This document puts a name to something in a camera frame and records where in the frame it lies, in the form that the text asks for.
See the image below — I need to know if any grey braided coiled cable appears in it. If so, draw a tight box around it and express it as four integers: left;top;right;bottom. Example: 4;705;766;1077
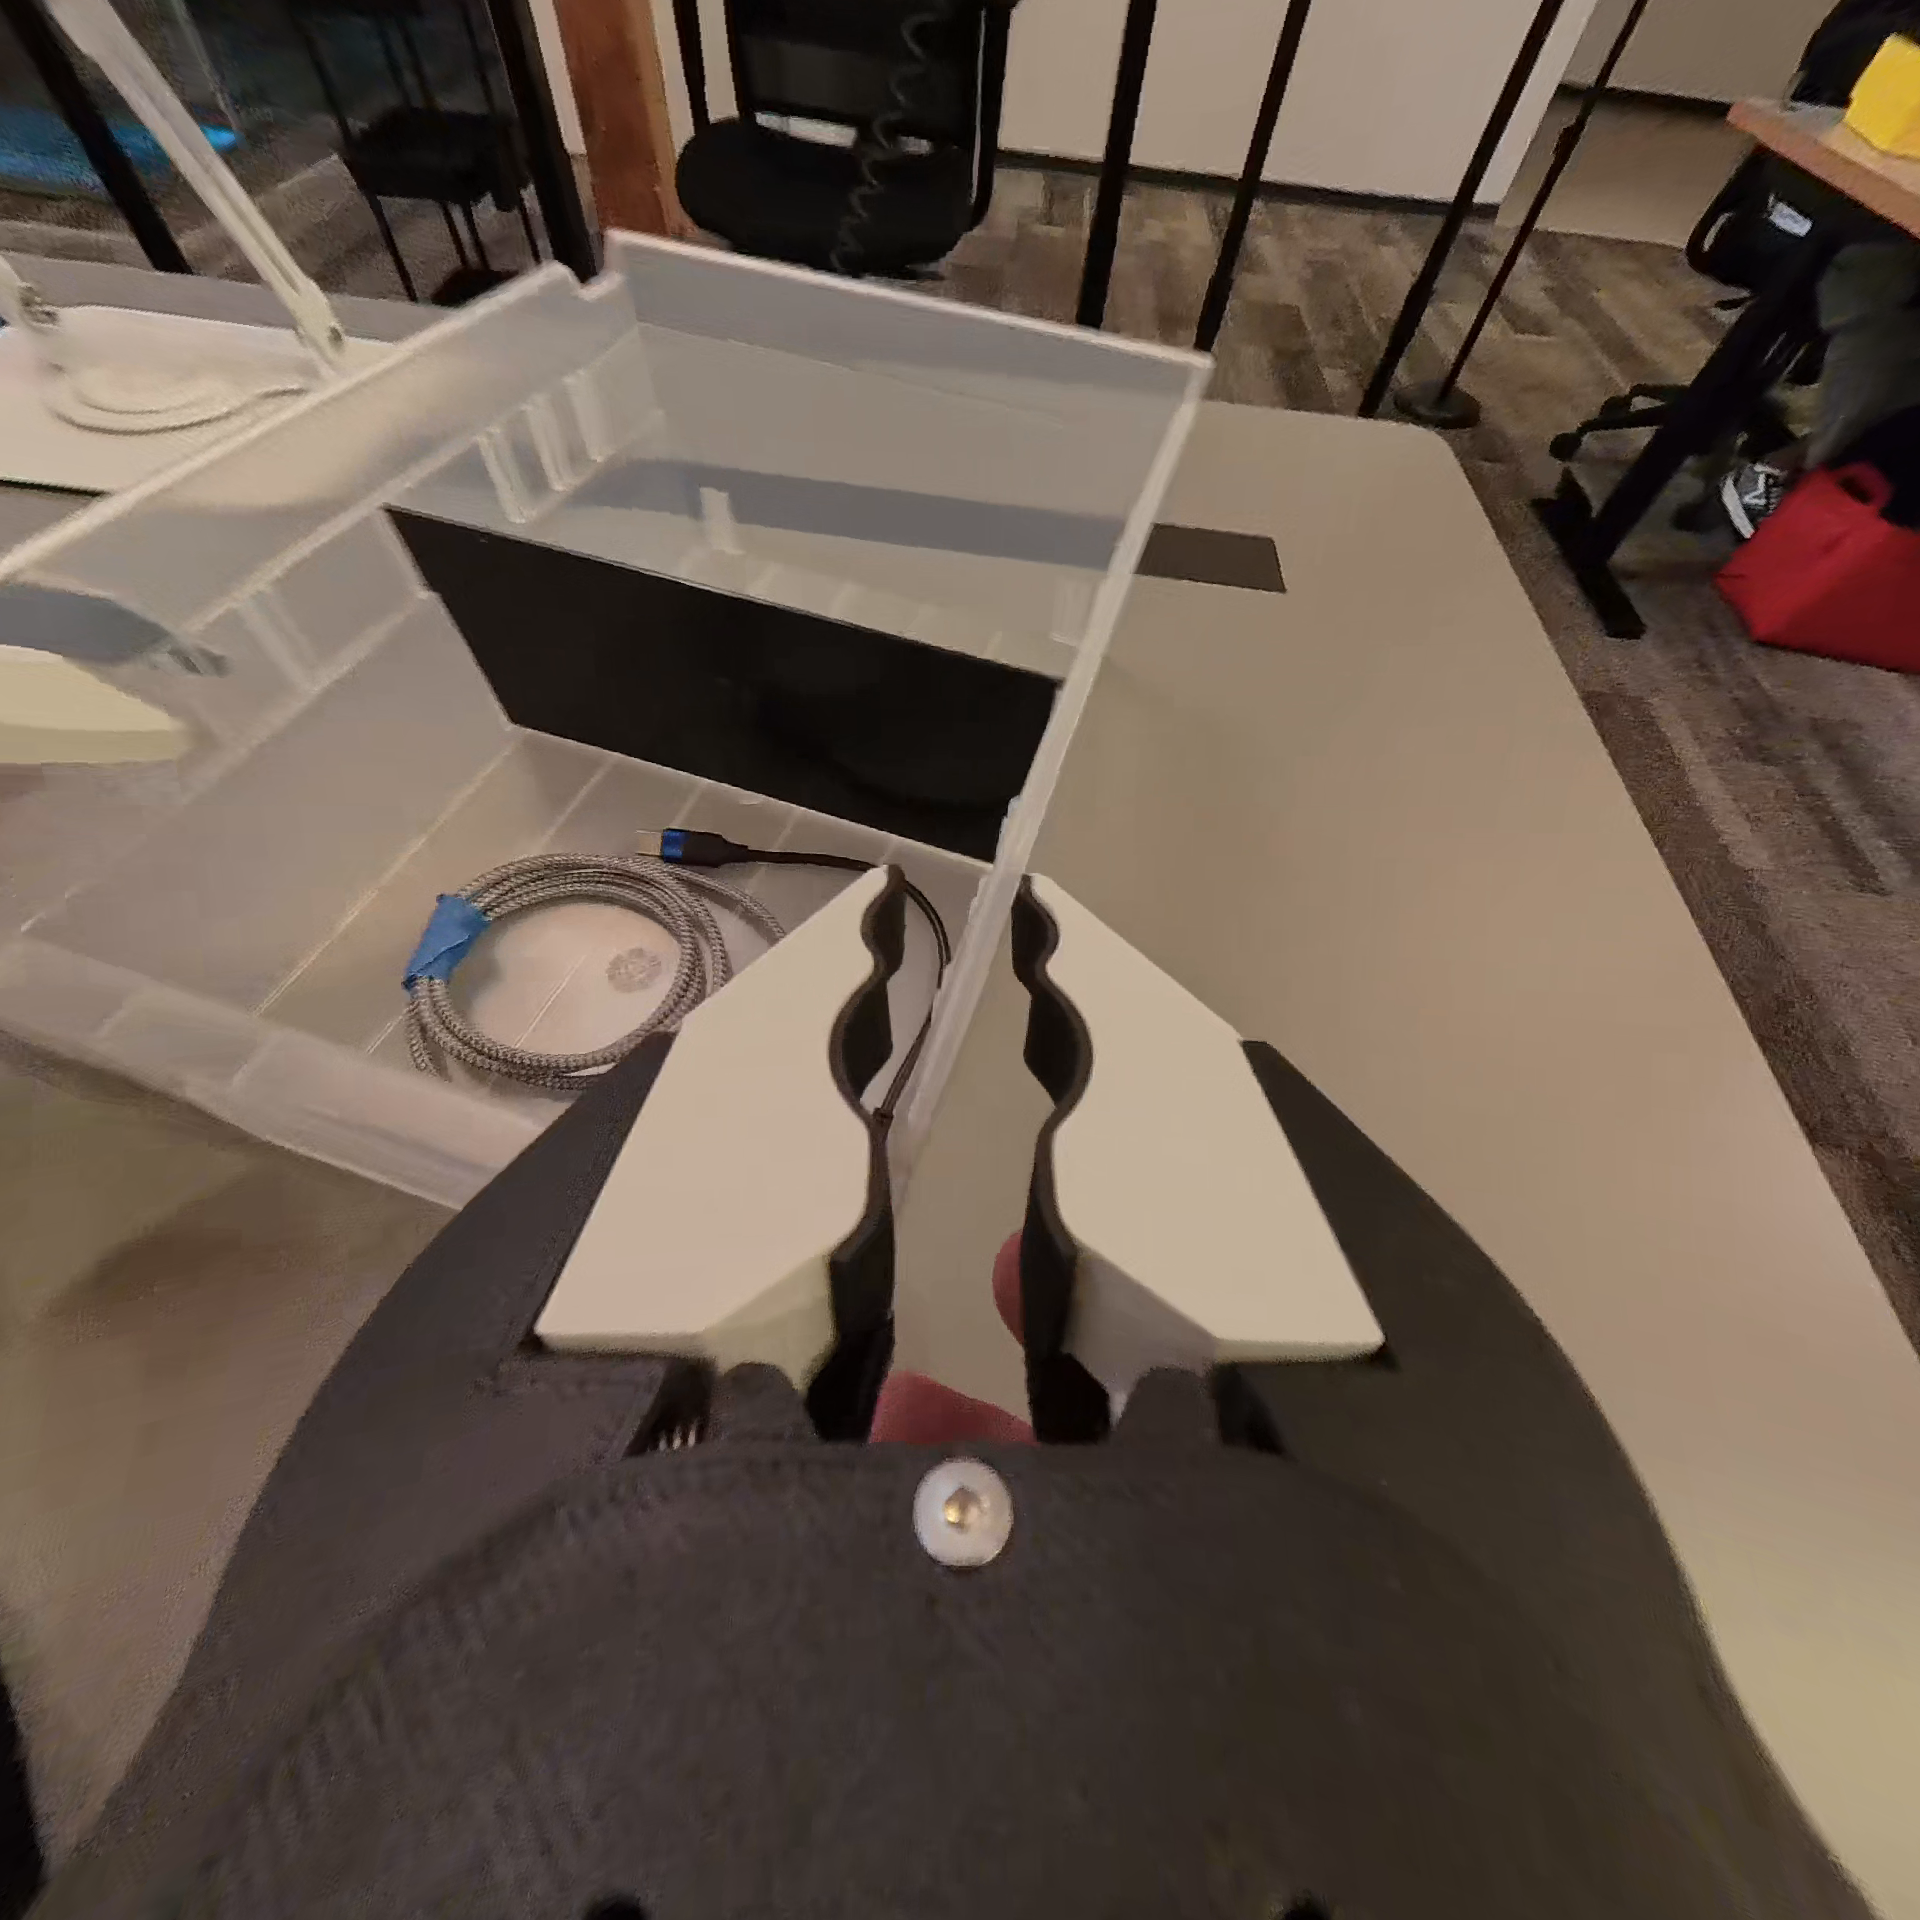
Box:
401;851;784;1095

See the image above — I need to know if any black stanchion post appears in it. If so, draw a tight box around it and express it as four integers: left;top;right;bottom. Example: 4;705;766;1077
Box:
1393;0;1653;432

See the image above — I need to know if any white book stand wooden board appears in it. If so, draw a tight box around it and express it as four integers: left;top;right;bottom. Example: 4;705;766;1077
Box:
0;0;452;494

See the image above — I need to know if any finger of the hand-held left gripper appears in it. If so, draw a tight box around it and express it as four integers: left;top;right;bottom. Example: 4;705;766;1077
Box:
0;583;230;680
0;661;193;769

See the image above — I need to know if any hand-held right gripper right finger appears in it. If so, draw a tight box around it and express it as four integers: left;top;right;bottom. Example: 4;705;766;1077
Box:
1012;875;1384;1442

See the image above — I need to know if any clear acrylic box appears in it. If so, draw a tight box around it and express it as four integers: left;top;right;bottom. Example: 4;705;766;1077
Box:
0;227;1214;1202

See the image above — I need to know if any coiled black cable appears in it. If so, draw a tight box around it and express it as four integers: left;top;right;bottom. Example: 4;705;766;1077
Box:
637;823;951;1127

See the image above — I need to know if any red fabric bin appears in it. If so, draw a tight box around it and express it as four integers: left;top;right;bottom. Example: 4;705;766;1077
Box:
1713;463;1920;673

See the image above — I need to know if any black coiled cord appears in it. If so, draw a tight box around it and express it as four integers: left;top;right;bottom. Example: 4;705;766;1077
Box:
832;0;961;272

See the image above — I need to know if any black office chair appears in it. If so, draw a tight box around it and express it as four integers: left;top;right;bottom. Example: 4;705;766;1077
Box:
1544;150;1832;495
673;0;1009;279

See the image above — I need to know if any wooden post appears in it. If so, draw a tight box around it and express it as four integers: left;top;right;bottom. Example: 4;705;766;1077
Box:
556;0;692;242

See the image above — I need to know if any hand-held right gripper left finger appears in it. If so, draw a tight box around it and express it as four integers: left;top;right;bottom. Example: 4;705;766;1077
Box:
535;864;910;1438

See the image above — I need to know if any yellow parts bin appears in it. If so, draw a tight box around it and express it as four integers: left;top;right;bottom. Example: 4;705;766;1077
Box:
1845;37;1920;160

